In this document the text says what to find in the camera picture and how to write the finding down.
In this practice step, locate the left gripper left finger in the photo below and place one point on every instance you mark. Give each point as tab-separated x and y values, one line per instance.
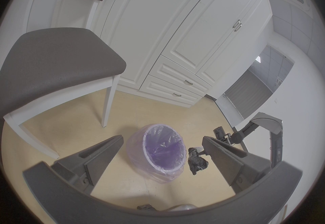
96	159

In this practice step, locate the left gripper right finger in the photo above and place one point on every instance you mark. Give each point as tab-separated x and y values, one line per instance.
233	162

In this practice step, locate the black plastic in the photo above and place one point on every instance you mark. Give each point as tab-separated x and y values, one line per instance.
196	162

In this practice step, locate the white printed wrapper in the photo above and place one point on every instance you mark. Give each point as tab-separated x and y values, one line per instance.
198	147

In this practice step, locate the purple plastic bag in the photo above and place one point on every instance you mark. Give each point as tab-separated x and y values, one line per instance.
163	153

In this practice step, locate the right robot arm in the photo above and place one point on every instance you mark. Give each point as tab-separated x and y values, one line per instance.
266	122

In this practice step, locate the white trash bin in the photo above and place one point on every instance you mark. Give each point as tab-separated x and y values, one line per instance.
147	151

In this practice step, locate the white chair with grey seat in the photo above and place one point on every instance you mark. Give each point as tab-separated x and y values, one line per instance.
55	60

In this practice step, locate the white wardrobe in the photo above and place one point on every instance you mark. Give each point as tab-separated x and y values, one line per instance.
177	14

